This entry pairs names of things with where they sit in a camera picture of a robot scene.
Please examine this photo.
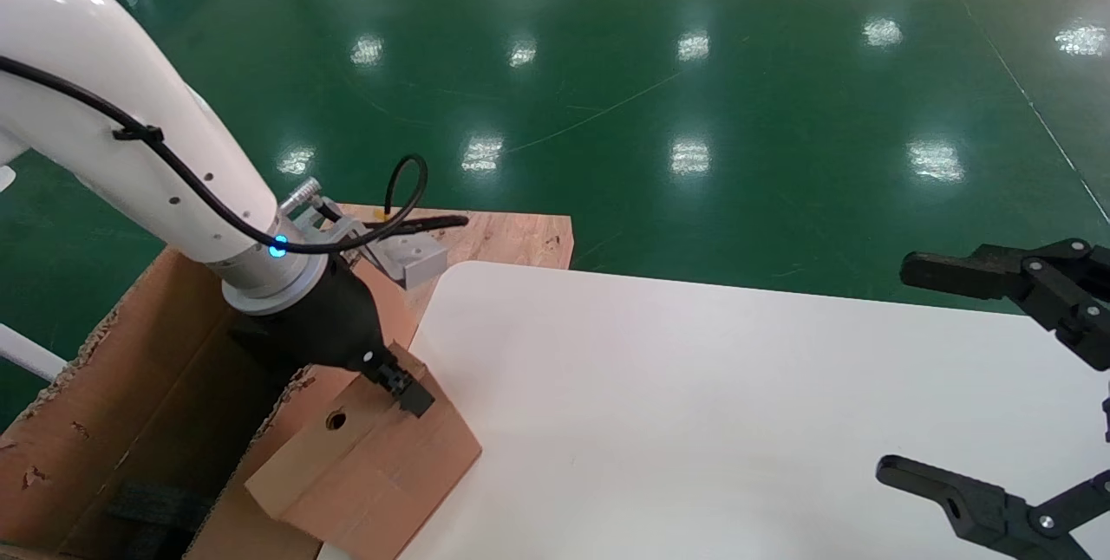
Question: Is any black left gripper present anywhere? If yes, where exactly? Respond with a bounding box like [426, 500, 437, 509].
[227, 261, 435, 419]

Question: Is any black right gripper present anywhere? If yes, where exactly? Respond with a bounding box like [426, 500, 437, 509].
[874, 239, 1110, 560]

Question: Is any small cardboard box with hole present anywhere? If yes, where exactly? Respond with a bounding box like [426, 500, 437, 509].
[245, 339, 483, 560]

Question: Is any large open cardboard box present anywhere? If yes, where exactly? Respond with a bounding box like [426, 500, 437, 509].
[0, 248, 419, 560]

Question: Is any wooden plywood board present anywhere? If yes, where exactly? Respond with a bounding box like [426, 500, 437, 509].
[334, 205, 574, 327]

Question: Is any black foam insert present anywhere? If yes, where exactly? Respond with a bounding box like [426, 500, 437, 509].
[106, 480, 211, 560]

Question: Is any white tube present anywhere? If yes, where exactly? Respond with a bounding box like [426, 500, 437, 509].
[0, 324, 67, 381]

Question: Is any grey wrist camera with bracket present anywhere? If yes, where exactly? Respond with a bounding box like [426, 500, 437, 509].
[286, 200, 449, 290]

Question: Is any short black looped cable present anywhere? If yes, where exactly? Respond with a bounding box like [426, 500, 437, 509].
[317, 205, 470, 242]

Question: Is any black cable with yellow tip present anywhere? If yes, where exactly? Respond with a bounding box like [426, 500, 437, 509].
[0, 55, 431, 254]

